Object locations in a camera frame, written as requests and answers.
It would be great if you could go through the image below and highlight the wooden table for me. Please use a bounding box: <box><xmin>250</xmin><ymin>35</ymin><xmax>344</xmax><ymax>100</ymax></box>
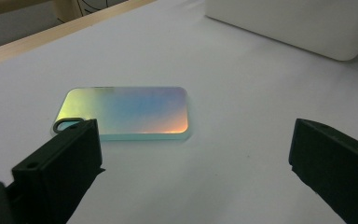
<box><xmin>0</xmin><ymin>0</ymin><xmax>158</xmax><ymax>70</ymax></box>

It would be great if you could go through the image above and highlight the iridescent phone case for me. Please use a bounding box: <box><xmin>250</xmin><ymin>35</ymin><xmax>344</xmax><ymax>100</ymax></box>
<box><xmin>49</xmin><ymin>86</ymin><xmax>191</xmax><ymax>142</ymax></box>

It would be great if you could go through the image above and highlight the white table cover sheet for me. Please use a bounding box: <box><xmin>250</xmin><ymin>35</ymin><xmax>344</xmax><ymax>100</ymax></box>
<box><xmin>0</xmin><ymin>0</ymin><xmax>358</xmax><ymax>224</ymax></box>

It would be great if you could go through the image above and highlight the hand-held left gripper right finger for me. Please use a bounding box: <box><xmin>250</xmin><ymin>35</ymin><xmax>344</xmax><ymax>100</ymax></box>
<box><xmin>288</xmin><ymin>118</ymin><xmax>358</xmax><ymax>224</ymax></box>

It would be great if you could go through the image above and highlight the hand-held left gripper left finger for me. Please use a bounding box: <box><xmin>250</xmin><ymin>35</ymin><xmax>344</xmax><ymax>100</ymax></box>
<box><xmin>11</xmin><ymin>119</ymin><xmax>106</xmax><ymax>224</ymax></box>

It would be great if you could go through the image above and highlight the white plastic bin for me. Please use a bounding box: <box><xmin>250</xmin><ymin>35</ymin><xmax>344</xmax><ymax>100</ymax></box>
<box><xmin>204</xmin><ymin>0</ymin><xmax>358</xmax><ymax>62</ymax></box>

